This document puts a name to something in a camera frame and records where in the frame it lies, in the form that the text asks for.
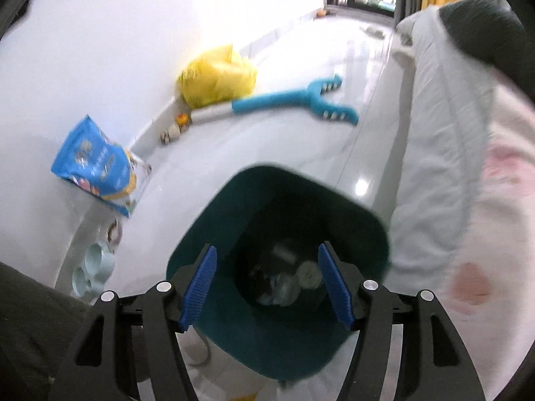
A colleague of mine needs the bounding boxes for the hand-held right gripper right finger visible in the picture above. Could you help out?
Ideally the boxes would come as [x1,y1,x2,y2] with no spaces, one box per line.
[317,241,488,401]

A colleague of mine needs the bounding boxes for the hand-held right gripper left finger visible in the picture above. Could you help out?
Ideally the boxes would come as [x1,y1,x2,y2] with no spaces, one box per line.
[47,244,219,401]

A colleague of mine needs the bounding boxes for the clear plastic bubble packaging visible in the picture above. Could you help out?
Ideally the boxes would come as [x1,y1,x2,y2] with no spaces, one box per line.
[257,276,300,305]

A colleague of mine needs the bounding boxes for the white sock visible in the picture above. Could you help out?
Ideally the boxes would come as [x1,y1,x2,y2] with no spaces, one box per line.
[272,244,296,265]

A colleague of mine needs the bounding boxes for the dark trash bin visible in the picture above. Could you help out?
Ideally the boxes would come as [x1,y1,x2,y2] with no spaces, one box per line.
[166,165,391,383]

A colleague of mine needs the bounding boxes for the small patterned bowl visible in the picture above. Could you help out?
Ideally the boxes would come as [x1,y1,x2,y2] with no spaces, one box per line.
[104,219,123,245]

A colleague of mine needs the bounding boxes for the light blue pet bowl tray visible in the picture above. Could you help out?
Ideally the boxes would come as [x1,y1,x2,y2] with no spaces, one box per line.
[71,242,115,297]

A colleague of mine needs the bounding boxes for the person's grey fleece pants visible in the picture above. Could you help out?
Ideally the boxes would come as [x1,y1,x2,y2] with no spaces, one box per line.
[0,261,97,401]

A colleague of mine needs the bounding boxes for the blue pet food bag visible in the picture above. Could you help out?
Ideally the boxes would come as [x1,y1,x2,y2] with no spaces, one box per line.
[51,114,151,218]

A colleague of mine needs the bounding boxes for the pink printed bed sheet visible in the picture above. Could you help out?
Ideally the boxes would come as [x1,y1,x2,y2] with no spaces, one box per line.
[451,67,535,385]

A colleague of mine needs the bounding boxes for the blue forked toy stick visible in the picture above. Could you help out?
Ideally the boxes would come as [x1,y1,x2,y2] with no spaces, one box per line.
[190,74,360,127]

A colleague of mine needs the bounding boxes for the yellow plastic bag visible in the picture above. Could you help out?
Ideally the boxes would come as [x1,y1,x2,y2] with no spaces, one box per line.
[176,44,257,109]

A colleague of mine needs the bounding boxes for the dark grey fleece blanket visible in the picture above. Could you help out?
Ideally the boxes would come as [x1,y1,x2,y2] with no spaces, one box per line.
[439,0,527,78]

